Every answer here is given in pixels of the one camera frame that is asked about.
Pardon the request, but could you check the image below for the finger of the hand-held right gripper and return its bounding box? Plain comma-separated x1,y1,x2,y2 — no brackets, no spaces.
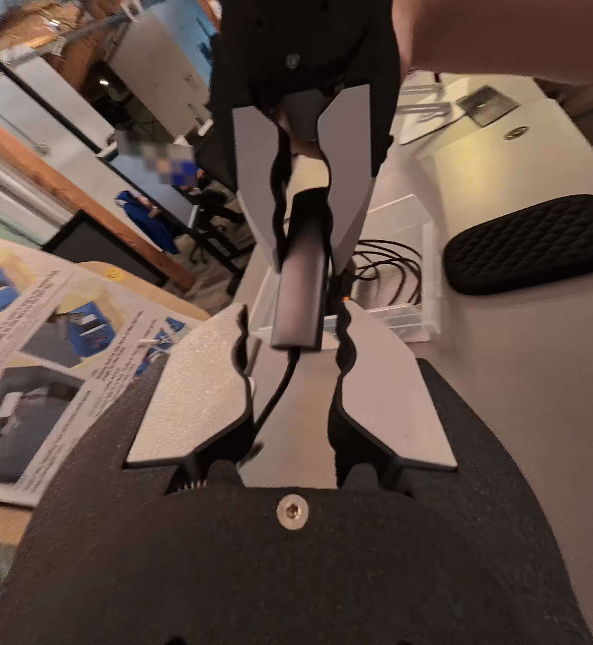
232,104,295,271
315,84,376,275

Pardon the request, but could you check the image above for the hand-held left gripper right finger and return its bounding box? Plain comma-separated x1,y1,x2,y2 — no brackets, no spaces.
332,301,460,472

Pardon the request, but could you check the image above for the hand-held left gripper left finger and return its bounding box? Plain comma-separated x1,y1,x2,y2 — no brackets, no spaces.
123,303,255,470

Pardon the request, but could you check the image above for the clear plastic bin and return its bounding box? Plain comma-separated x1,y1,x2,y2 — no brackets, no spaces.
244,192,444,348

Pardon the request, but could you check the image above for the thin black cable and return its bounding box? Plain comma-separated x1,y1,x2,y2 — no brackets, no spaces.
248,348,302,449

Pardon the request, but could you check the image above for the slim grey usb hub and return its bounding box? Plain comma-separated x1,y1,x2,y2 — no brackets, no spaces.
269,187,335,351

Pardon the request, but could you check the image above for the person's right forearm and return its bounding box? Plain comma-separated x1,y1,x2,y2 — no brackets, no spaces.
392,0,593,86

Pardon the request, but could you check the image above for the blue bag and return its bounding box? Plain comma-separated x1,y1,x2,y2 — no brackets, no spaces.
115,189,183,255

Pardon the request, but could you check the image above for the grey square plate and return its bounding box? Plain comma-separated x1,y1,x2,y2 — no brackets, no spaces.
456,85,521,128

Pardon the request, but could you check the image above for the instruction poster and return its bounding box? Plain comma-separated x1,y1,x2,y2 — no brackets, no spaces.
0,232,194,507

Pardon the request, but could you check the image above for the black monitor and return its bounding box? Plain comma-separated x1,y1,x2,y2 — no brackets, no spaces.
41,209,172,290

